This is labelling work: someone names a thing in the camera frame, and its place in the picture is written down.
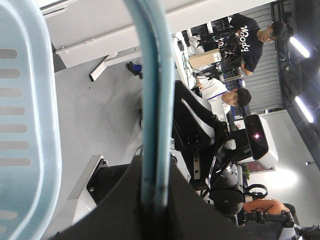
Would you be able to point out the person in white shirt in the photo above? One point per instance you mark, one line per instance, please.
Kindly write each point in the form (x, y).
(213, 90)

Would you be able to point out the person in black shirt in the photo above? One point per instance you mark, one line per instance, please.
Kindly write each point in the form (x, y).
(252, 39)

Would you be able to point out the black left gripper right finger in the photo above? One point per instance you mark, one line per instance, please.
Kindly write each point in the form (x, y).
(190, 218)

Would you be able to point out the white robot head camera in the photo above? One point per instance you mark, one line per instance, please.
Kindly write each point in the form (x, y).
(261, 142)

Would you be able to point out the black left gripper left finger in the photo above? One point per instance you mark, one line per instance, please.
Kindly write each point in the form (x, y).
(117, 214)

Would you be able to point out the light blue plastic basket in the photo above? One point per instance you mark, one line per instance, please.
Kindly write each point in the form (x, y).
(30, 144)

